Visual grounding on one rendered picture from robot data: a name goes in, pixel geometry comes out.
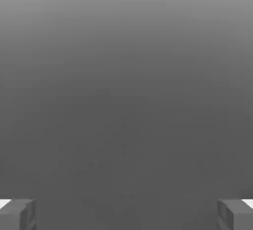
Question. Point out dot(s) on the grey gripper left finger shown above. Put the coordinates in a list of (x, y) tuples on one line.
[(15, 216)]

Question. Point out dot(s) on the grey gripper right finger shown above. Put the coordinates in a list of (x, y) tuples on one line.
[(237, 216)]

